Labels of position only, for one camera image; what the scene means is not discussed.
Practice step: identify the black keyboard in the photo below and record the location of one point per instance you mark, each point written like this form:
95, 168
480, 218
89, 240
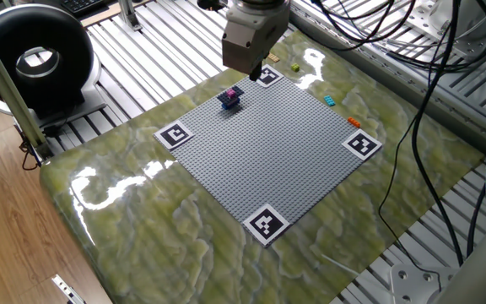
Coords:
82, 5

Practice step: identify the wooden board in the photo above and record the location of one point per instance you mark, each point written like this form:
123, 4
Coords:
110, 12

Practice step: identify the grey Lego baseplate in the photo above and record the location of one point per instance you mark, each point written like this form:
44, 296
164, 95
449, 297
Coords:
268, 148

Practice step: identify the black Lego plate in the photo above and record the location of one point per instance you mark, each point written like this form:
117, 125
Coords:
222, 98

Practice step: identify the silver robot mounting plate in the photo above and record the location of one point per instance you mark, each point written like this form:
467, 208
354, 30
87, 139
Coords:
412, 287

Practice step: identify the aluminium profile post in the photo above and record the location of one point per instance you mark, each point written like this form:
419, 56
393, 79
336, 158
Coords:
7, 93
129, 14

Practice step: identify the white perforated metal plate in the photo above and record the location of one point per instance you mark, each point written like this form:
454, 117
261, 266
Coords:
426, 19

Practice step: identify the tan metal gripper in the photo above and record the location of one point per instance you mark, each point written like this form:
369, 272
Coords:
247, 46

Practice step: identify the small metal bracket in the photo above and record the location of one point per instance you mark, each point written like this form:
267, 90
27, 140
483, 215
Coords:
68, 289

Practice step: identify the black white fiducial marker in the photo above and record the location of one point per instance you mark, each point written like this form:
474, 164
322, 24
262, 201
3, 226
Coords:
174, 135
266, 225
362, 144
270, 77

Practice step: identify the tan Lego brick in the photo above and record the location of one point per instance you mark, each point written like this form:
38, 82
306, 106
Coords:
273, 58

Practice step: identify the lime green Lego brick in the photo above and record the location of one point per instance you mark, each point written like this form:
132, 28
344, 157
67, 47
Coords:
295, 67

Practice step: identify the cyan Lego brick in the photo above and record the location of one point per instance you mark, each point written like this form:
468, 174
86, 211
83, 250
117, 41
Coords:
329, 101

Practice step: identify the blue Lego brick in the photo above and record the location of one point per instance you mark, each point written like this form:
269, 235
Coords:
229, 106

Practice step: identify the orange Lego brick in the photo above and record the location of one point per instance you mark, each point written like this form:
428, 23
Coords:
354, 122

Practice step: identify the silver round wrist flange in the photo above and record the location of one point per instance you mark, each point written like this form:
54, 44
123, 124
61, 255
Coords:
260, 2

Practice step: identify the magenta Lego brick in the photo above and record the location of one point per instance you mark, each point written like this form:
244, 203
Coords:
231, 93

